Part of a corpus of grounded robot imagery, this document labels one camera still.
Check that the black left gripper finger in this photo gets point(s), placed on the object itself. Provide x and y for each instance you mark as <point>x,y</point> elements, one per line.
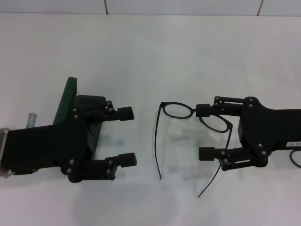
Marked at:
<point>125,114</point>
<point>128,160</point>

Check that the green glasses case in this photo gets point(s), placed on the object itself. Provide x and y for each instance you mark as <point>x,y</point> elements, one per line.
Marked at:
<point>67,99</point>

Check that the black thin-frame glasses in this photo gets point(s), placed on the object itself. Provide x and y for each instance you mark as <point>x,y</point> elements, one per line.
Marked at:
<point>192,110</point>

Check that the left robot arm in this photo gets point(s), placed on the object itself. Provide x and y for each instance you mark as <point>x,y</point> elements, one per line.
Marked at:
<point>3,146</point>

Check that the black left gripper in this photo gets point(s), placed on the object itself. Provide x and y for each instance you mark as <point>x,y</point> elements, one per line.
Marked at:
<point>47,146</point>

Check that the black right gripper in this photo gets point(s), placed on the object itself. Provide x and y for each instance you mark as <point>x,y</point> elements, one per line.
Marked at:
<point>270,127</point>

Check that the silver connector plug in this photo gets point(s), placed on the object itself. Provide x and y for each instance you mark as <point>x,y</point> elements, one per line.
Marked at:
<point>32,121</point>

